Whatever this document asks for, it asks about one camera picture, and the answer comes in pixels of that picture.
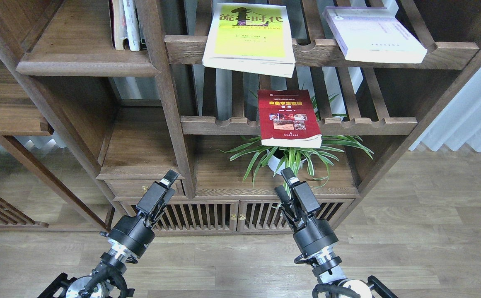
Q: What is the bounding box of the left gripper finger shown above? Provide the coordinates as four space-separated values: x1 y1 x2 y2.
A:
153 190 176 224
136 170 179 216

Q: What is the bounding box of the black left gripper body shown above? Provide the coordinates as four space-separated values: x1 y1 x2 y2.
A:
105 214 155 259

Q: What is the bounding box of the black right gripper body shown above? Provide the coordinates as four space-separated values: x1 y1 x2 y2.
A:
282 202 340 263

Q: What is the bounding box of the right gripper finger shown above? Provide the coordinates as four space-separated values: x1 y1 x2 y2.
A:
274 185 295 219
281 167 320 216

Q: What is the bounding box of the white lavender cover book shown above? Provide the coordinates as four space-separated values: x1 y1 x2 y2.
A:
323 6 428 64

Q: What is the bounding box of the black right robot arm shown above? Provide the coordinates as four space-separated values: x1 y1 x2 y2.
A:
275 168 396 298

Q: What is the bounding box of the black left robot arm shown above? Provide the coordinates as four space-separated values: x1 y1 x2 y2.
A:
39 170 178 298

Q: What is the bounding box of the green spider plant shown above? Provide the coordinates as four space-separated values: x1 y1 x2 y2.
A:
220 90 374 207

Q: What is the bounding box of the white plant pot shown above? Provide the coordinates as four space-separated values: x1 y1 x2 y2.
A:
268 149 292 175

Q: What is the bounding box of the red cover book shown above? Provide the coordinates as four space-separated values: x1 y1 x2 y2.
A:
258 90 322 149

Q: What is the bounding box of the dark wooden bookshelf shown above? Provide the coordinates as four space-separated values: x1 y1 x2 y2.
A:
0 0 481 235

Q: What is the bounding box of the upright dark green book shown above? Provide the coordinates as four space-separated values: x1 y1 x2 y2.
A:
138 18 147 50

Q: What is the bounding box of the upright white book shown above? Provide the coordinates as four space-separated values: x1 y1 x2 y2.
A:
123 0 141 51

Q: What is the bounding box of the yellow green cover book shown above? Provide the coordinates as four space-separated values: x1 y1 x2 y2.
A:
202 2 295 78

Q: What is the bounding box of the upright beige book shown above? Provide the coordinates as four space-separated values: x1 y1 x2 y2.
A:
108 0 127 50

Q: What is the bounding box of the white pleated curtain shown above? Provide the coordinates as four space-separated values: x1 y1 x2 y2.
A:
409 68 481 152

